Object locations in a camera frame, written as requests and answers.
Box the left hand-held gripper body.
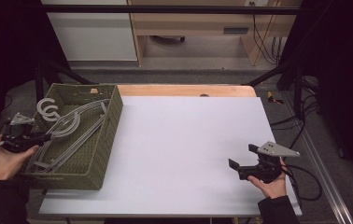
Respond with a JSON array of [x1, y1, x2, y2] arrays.
[[1, 112, 36, 154]]

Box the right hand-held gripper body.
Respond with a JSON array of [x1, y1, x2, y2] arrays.
[[238, 141, 302, 184]]

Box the green woven basket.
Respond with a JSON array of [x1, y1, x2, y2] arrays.
[[19, 82, 124, 191]]

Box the person's right hand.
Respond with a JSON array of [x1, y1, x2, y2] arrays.
[[247, 159, 288, 200]]

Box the person's left hand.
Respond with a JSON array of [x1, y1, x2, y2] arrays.
[[0, 133, 40, 182]]

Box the yellow and black tool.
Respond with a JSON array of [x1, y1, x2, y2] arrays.
[[266, 91, 285, 105]]

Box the black curtain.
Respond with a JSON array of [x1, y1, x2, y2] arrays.
[[278, 0, 353, 188], [0, 0, 70, 147]]

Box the white cabinet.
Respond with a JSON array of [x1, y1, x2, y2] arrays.
[[39, 0, 139, 63]]

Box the light wooden desk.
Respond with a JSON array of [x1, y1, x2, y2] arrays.
[[127, 0, 302, 67]]

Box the black metal frame strut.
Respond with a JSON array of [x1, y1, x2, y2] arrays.
[[243, 60, 304, 118], [35, 57, 96, 108]]

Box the right hand-held gripper cable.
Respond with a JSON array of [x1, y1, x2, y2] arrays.
[[281, 163, 323, 203]]

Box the black floor cables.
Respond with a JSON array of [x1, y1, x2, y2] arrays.
[[269, 76, 322, 153]]

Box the aluminium floor rail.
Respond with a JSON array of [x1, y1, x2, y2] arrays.
[[281, 91, 353, 224]]

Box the black hanging desk cables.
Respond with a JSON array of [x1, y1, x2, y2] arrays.
[[251, 2, 283, 65]]

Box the grey desk drawer handle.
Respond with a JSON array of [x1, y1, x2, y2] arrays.
[[222, 26, 250, 35]]

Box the black horizontal frame bar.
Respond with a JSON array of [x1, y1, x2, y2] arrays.
[[38, 4, 304, 16]]

